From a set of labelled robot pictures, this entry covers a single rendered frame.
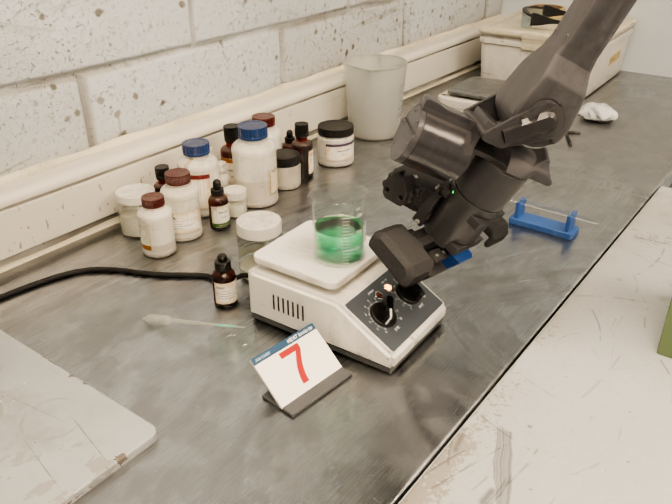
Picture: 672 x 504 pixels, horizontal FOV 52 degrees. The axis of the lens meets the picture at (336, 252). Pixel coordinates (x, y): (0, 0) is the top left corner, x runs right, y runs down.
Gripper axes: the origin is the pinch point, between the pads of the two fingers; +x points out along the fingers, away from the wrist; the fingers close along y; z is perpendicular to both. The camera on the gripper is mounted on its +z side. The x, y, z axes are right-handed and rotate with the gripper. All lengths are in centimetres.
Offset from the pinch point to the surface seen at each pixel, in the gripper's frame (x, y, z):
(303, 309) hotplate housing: 8.3, 10.4, 4.1
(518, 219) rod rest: 7.0, -33.7, 2.8
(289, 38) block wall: 18, -37, 61
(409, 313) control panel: 4.0, 2.0, -3.2
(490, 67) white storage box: 22, -100, 49
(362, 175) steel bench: 23.3, -32.4, 28.9
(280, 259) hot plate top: 6.9, 9.8, 10.2
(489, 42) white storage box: 17, -99, 53
